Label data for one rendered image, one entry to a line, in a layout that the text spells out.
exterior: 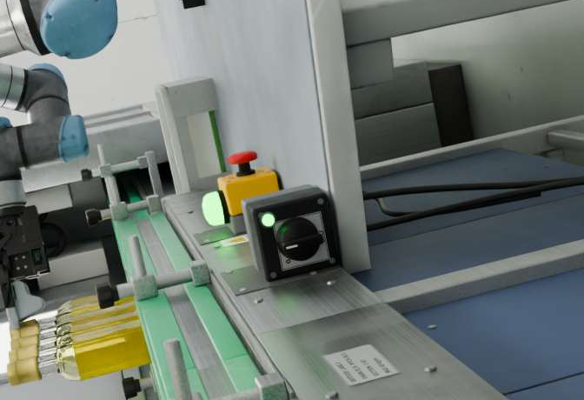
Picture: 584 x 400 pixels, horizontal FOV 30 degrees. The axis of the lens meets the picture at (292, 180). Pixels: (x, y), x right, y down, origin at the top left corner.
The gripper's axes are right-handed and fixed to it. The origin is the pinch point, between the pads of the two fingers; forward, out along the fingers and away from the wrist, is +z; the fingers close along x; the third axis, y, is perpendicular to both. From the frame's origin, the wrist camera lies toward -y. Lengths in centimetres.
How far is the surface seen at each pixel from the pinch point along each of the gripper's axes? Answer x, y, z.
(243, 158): -46, 37, -14
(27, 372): -24.3, 2.8, 6.6
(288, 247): -76, 35, 0
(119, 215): -0.7, 20.3, -15.2
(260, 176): -46, 38, -11
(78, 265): 100, 9, -16
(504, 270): -86, 53, 7
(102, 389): 2.5, 11.6, 12.3
